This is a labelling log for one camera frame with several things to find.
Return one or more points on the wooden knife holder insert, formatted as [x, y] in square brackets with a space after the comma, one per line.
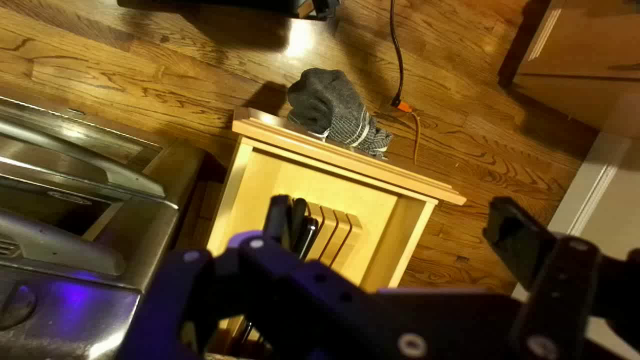
[337, 231]

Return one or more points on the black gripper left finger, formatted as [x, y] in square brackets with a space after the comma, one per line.
[200, 300]

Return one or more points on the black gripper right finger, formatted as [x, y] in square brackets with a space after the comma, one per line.
[566, 286]

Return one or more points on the grey striped towel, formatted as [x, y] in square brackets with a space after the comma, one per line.
[332, 111]

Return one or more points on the light wooden drawer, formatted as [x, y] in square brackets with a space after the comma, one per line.
[346, 166]

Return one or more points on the stainless steel stove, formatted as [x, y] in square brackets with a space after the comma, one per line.
[67, 220]

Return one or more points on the tan wooden box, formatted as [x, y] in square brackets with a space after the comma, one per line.
[586, 52]

